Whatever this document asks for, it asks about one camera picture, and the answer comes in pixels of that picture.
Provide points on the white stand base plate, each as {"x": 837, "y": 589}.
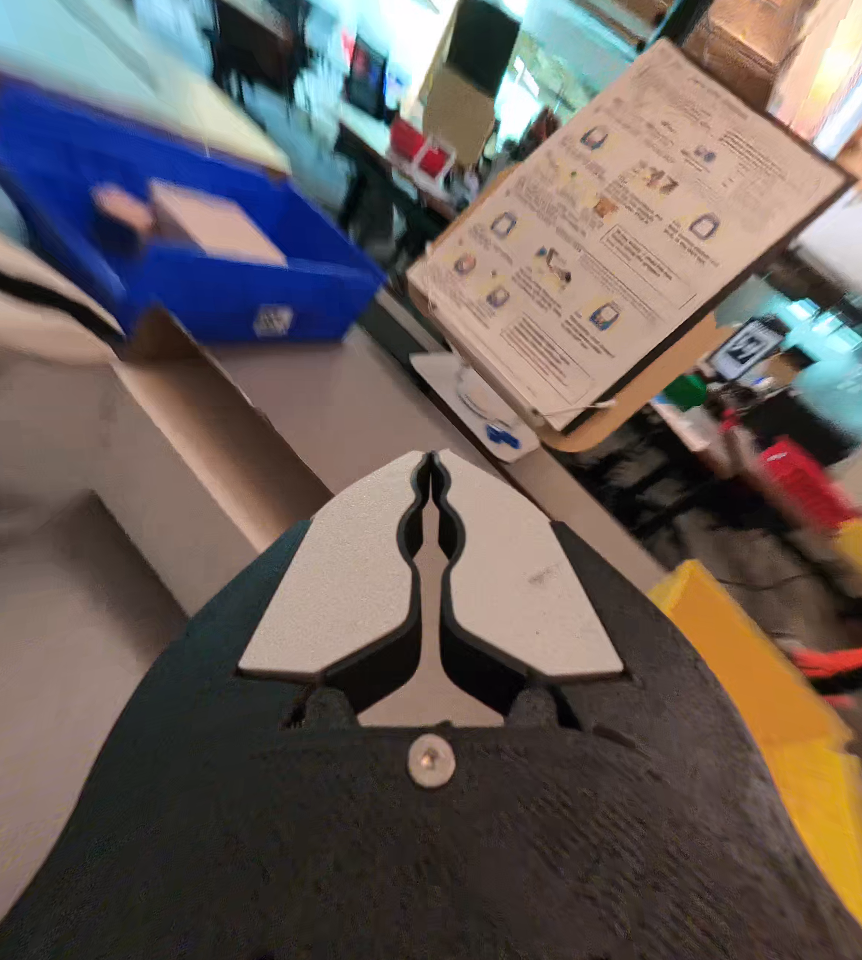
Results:
{"x": 438, "y": 379}

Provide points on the small red storage bin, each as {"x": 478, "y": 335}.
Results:
{"x": 806, "y": 484}

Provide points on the yellow plastic bin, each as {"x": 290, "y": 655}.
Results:
{"x": 761, "y": 675}

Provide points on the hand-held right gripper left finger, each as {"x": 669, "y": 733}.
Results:
{"x": 341, "y": 585}

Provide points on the small blue clip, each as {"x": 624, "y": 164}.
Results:
{"x": 502, "y": 433}

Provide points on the blue plastic bin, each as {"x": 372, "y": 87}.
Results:
{"x": 198, "y": 300}

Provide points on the printed instruction sheet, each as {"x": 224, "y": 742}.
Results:
{"x": 626, "y": 225}

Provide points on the white cardboard mailer box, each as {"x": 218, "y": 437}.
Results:
{"x": 176, "y": 450}
{"x": 213, "y": 221}

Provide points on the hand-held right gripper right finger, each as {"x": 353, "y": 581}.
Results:
{"x": 528, "y": 585}

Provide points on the green container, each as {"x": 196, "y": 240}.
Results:
{"x": 684, "y": 390}

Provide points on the black white marker card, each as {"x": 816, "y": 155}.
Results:
{"x": 746, "y": 349}

